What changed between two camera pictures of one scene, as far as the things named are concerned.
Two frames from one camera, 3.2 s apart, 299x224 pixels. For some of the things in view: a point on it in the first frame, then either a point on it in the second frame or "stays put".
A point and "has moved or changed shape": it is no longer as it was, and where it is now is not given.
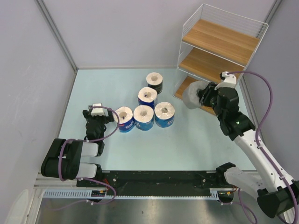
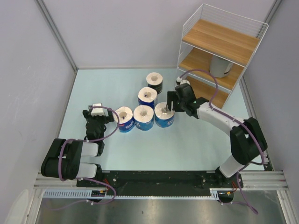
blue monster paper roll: [164, 114] stays put
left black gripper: [87, 115] stays put
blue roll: [147, 96] stays put
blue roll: [143, 117] stays put
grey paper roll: [190, 99] has moved or changed shape
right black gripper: [205, 94] -> [172, 96]
